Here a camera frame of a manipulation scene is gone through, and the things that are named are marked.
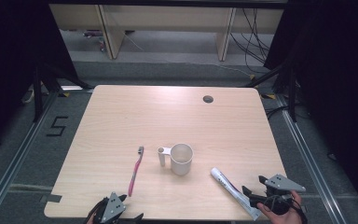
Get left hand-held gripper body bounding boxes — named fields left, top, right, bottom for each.
left=93, top=191, right=127, bottom=224

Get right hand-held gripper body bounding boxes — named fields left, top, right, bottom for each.
left=249, top=174, right=307, bottom=217

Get white toothpaste tube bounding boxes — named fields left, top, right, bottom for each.
left=210, top=167, right=264, bottom=222

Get person's right hand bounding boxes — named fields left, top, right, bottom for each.
left=256, top=189, right=304, bottom=224

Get pink toothbrush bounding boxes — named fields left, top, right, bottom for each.
left=127, top=146, right=145, bottom=198

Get black tape strip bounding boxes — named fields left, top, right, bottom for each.
left=39, top=193, right=63, bottom=204

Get black metal stand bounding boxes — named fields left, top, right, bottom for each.
left=32, top=61, right=95, bottom=123
left=244, top=61, right=300, bottom=123

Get black tape floor mark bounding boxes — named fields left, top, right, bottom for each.
left=46, top=116, right=70, bottom=137

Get dark curtain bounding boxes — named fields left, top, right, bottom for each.
left=263, top=0, right=358, bottom=214
left=0, top=0, right=79, bottom=157

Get light wooden bench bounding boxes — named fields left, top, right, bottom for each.
left=48, top=3, right=285, bottom=62

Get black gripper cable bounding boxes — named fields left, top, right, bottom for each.
left=290, top=192, right=310, bottom=224
left=83, top=197, right=110, bottom=224

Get metal floor rail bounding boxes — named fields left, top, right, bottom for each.
left=0, top=90, right=60, bottom=224
left=276, top=92, right=351, bottom=224

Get white cup with handle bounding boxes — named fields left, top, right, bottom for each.
left=157, top=143, right=195, bottom=176

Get black hanging cables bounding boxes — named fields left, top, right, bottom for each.
left=229, top=7, right=272, bottom=75

